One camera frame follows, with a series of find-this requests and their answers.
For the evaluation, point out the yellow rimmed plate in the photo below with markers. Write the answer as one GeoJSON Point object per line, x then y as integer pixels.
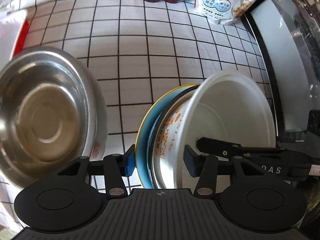
{"type": "Point", "coordinates": [139, 134]}

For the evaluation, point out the white paper noodle bowl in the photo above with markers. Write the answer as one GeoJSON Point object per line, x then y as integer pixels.
{"type": "Point", "coordinates": [227, 106]}

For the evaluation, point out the red white rectangular container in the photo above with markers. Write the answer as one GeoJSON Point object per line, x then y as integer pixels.
{"type": "Point", "coordinates": [14, 29]}

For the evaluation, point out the white grid tablecloth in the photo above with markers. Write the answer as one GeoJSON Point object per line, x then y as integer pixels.
{"type": "Point", "coordinates": [138, 51]}

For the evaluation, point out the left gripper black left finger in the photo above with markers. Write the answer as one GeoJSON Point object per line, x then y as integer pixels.
{"type": "Point", "coordinates": [112, 167]}

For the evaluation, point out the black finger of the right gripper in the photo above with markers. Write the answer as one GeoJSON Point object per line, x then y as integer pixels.
{"type": "Point", "coordinates": [284, 163]}

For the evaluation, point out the blue ceramic bowl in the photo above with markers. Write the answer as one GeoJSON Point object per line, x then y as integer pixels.
{"type": "Point", "coordinates": [145, 139]}

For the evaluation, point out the stainless steel bowl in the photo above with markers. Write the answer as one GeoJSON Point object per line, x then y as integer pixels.
{"type": "Point", "coordinates": [52, 111]}

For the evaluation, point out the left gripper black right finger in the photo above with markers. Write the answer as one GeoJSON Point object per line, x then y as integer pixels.
{"type": "Point", "coordinates": [207, 167]}

